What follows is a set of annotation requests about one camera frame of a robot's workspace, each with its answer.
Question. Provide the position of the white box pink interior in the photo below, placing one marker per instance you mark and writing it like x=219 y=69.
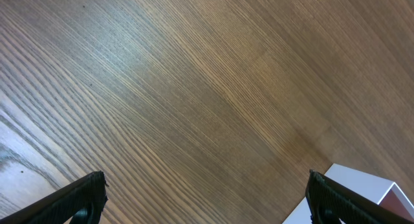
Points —
x=383 y=192

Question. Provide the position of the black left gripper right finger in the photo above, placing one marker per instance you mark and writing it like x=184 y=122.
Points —
x=332 y=203

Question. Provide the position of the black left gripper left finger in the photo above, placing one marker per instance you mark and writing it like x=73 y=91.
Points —
x=82 y=202

